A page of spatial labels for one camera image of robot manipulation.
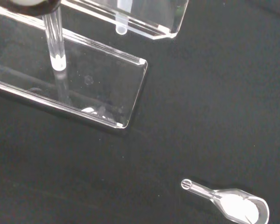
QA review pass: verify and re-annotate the translucent plastic funnel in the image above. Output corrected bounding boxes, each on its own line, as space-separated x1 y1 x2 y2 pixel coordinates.
115 0 134 35

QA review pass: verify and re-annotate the black bench cloth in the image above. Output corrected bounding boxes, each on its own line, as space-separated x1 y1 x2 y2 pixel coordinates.
0 0 280 224

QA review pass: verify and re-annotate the clear acrylic funnel stand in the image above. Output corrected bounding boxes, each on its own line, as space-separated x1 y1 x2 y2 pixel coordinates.
0 0 190 136

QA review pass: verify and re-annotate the glass weighing funnel with powder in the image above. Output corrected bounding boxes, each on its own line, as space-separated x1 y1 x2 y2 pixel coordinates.
180 178 270 224

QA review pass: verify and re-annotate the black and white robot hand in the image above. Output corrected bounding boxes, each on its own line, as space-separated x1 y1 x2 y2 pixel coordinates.
8 0 62 16

